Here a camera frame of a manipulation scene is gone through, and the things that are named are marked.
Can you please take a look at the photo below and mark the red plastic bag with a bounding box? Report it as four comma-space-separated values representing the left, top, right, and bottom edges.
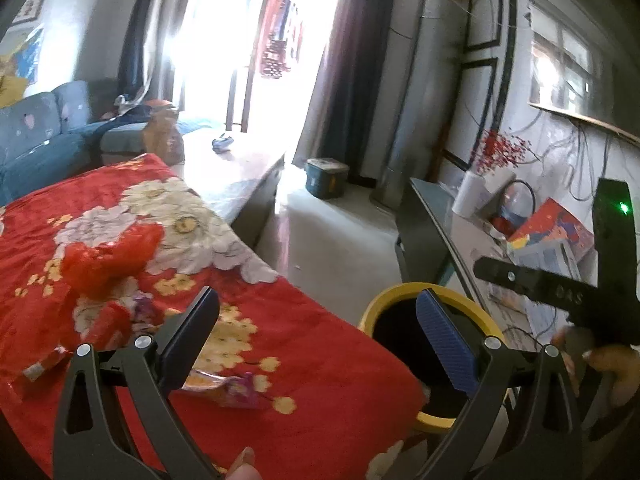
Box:
61, 222, 164, 300

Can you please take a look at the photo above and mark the yellow rimmed trash bin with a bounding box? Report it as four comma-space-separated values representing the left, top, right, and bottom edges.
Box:
359, 282, 504, 434

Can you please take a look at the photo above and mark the person's right hand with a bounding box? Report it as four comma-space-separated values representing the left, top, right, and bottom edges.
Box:
551, 326, 639, 408

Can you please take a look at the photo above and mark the person's left hand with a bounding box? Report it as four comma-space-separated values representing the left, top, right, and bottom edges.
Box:
224, 446, 262, 480

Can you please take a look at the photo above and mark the colourful red book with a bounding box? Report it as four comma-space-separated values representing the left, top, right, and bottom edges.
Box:
508, 198, 594, 262

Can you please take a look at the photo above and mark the round mirror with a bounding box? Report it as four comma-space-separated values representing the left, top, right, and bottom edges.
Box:
491, 179, 536, 237

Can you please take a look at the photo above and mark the orange purple snack wrapper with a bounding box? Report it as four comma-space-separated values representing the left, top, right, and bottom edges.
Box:
181, 368, 258, 408

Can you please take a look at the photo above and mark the white paper roll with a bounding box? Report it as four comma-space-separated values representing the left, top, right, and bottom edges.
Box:
451, 170, 485, 219

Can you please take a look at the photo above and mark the dark tv cabinet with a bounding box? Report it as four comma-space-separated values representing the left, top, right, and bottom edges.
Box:
395, 179, 568, 350

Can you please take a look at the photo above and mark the red berry branch decoration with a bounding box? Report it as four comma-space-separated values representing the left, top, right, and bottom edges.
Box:
471, 130, 534, 176

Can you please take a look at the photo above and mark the red floral blanket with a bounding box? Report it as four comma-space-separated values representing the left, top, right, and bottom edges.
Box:
1, 155, 423, 479

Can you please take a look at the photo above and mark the grey standing air conditioner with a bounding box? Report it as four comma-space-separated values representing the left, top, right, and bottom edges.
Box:
372, 0, 466, 210

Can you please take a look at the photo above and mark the long low coffee table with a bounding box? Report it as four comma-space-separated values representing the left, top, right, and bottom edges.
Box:
98, 127, 286, 252

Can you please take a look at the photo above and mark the blue patterned sofa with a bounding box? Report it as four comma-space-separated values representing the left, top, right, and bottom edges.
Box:
1, 79, 152, 205

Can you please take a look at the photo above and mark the teal storage box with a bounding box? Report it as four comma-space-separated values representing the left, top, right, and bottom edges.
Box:
305, 158, 349, 200

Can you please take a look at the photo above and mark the brown paper bag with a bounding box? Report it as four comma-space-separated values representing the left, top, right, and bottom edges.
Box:
142, 105, 186, 166

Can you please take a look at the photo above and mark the dark curtain right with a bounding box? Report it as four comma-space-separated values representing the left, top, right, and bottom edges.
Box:
293, 0, 394, 188

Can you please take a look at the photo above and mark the dark curtain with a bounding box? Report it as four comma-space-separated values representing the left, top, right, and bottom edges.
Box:
293, 0, 394, 188
117, 0, 152, 101

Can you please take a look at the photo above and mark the small blue object on table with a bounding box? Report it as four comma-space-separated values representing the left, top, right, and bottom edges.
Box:
212, 133, 234, 154

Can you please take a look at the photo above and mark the dark curtain left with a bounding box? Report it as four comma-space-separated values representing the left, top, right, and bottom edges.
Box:
117, 0, 152, 101

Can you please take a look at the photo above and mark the world map poster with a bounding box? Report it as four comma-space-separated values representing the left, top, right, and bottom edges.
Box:
1, 26, 43, 84

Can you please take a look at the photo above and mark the wall mounted television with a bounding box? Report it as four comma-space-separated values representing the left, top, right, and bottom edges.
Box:
528, 0, 639, 143

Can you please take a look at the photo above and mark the framed wall picture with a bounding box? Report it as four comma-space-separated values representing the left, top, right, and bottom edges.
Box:
12, 0, 46, 26

